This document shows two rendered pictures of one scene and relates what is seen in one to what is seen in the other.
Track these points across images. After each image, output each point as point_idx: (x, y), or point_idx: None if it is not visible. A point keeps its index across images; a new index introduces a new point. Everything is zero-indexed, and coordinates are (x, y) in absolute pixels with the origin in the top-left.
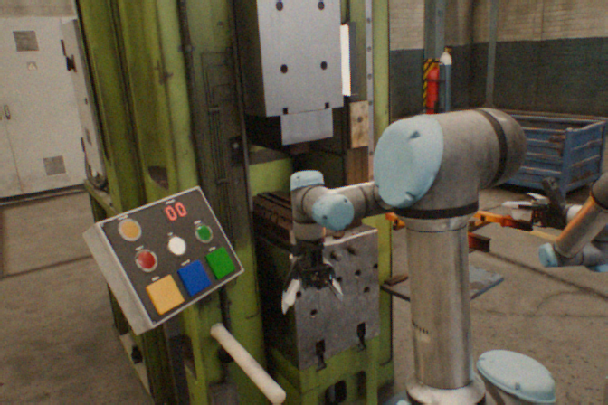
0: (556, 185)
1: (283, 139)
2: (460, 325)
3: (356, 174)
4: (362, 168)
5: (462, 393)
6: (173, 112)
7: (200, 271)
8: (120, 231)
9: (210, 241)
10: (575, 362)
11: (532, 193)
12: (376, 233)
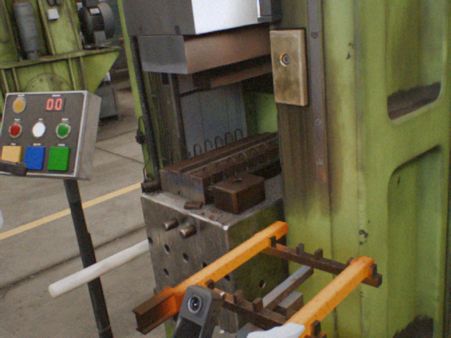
0: (202, 320)
1: (142, 64)
2: None
3: (292, 147)
4: (302, 141)
5: None
6: (121, 19)
7: (39, 155)
8: (13, 104)
9: (64, 139)
10: None
11: (282, 328)
12: (223, 232)
